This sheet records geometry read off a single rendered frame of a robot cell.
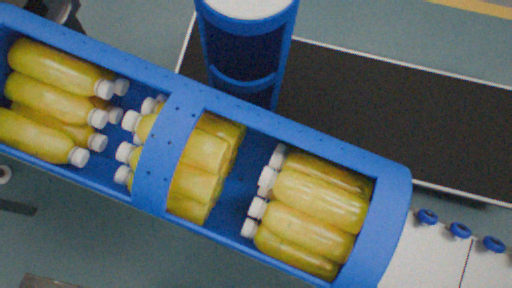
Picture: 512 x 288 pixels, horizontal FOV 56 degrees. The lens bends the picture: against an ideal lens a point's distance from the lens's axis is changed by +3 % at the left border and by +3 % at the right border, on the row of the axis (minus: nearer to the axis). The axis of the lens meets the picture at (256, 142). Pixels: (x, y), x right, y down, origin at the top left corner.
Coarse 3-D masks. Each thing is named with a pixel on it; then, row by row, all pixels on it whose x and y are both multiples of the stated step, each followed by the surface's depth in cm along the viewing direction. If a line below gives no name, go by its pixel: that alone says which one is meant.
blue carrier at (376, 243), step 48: (0, 48) 100; (96, 48) 91; (0, 96) 106; (144, 96) 109; (192, 96) 87; (0, 144) 92; (144, 144) 82; (288, 144) 104; (336, 144) 88; (144, 192) 85; (240, 192) 108; (384, 192) 82; (240, 240) 98; (384, 240) 79
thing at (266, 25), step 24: (216, 24) 117; (240, 24) 113; (264, 24) 114; (288, 24) 123; (216, 48) 174; (240, 48) 186; (264, 48) 181; (288, 48) 143; (216, 72) 152; (240, 72) 202; (264, 72) 201; (240, 96) 199; (264, 96) 199
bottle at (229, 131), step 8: (160, 104) 95; (152, 112) 95; (200, 120) 93; (208, 120) 93; (216, 120) 94; (224, 120) 95; (200, 128) 93; (208, 128) 92; (216, 128) 93; (224, 128) 93; (232, 128) 93; (240, 128) 94; (224, 136) 92; (232, 136) 92; (240, 136) 97; (232, 144) 92; (232, 152) 96
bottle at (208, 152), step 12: (144, 120) 88; (132, 132) 90; (144, 132) 88; (192, 132) 87; (204, 132) 89; (192, 144) 86; (204, 144) 87; (216, 144) 87; (228, 144) 88; (192, 156) 87; (204, 156) 86; (216, 156) 86; (204, 168) 88; (216, 168) 87
